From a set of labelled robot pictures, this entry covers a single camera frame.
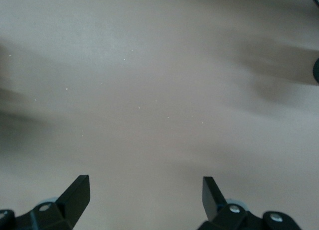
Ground black foam roll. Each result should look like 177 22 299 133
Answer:
312 57 319 86

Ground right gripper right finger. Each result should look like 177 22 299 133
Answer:
196 176 250 230

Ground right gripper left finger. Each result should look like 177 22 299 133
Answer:
17 174 91 230

